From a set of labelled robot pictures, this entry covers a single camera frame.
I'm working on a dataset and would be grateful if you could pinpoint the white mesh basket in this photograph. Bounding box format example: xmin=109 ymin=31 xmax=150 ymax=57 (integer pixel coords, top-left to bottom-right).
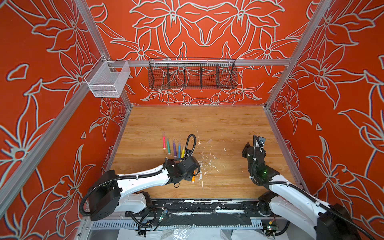
xmin=85 ymin=55 xmax=131 ymax=98

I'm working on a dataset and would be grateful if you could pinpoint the aluminium frame rail back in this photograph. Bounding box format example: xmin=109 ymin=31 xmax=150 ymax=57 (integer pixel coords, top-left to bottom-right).
xmin=107 ymin=59 xmax=291 ymax=68

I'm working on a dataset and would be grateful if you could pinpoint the green marker pen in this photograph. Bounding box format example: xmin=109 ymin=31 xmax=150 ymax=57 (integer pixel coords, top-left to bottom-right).
xmin=166 ymin=138 xmax=171 ymax=155

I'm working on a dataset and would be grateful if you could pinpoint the aluminium frame rail right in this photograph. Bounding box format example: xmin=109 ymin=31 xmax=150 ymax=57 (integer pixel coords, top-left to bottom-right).
xmin=264 ymin=0 xmax=332 ymax=110

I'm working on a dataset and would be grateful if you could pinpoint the aluminium frame rail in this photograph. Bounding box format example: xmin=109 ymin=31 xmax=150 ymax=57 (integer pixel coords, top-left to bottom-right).
xmin=1 ymin=1 xmax=131 ymax=220
xmin=264 ymin=0 xmax=332 ymax=110
xmin=107 ymin=59 xmax=291 ymax=68

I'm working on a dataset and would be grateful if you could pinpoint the pink marker pen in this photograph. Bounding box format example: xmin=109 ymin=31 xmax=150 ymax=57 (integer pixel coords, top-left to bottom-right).
xmin=163 ymin=134 xmax=167 ymax=150

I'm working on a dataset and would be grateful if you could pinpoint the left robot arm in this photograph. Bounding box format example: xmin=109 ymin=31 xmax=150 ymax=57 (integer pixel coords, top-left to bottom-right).
xmin=79 ymin=134 xmax=201 ymax=221

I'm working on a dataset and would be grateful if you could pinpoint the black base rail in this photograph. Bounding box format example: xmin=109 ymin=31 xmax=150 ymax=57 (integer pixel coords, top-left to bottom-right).
xmin=89 ymin=198 xmax=286 ymax=230

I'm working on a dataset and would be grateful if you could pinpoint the black wire basket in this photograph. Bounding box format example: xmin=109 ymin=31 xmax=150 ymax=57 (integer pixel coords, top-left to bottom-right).
xmin=148 ymin=57 xmax=238 ymax=90

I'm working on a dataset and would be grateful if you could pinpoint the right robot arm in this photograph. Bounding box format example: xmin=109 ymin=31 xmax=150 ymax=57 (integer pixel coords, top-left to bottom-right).
xmin=242 ymin=135 xmax=374 ymax=240

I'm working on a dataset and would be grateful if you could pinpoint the blue marker pen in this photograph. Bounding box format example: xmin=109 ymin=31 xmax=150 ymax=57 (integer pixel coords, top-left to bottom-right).
xmin=178 ymin=142 xmax=182 ymax=159

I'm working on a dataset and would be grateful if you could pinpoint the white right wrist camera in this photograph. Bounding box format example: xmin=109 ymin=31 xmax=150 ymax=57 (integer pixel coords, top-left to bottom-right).
xmin=258 ymin=137 xmax=266 ymax=148

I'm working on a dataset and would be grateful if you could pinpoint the purple marker pen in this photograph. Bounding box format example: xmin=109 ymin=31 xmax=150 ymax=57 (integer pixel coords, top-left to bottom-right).
xmin=173 ymin=141 xmax=178 ymax=158

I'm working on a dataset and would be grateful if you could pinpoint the aluminium frame rail left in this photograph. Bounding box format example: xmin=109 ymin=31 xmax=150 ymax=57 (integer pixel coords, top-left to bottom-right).
xmin=1 ymin=1 xmax=131 ymax=220

